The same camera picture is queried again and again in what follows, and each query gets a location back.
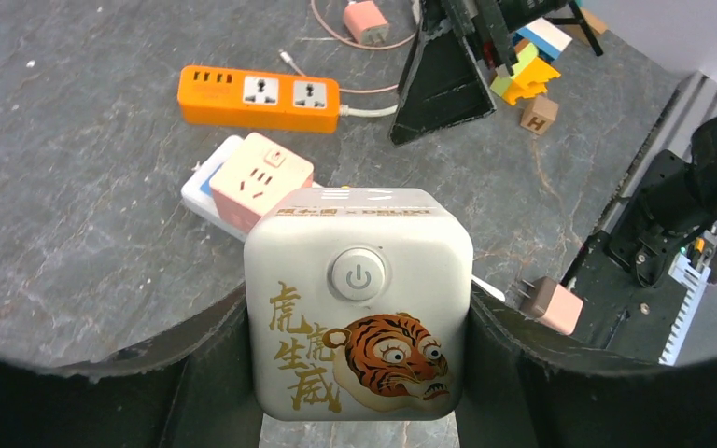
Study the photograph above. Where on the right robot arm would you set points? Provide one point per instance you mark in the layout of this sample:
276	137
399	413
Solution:
688	200

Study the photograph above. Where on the pink cube socket adapter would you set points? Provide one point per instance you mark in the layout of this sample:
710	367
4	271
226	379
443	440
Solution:
255	178

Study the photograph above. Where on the small pink plug adapter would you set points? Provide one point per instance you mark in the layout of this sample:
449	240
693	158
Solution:
551	304

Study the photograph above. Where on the orange power strip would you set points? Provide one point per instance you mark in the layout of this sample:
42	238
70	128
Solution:
243	98

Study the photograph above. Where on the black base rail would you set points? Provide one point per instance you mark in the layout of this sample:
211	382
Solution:
641	291

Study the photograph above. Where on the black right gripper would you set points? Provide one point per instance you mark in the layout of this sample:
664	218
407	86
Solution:
445	80

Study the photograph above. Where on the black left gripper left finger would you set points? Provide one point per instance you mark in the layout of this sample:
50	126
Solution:
188	386

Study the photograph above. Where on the wooden letter cube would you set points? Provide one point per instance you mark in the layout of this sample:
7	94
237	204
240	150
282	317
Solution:
539	115

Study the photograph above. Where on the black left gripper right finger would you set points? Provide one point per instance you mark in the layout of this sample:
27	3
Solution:
528	386

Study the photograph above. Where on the colourful toy block stack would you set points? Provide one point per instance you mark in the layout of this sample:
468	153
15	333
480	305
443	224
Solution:
540	44

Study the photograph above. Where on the white cube adapter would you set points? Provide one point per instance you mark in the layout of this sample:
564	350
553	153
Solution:
357	304

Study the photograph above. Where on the white multicolour power strip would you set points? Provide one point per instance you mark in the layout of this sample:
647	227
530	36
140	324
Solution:
198	197

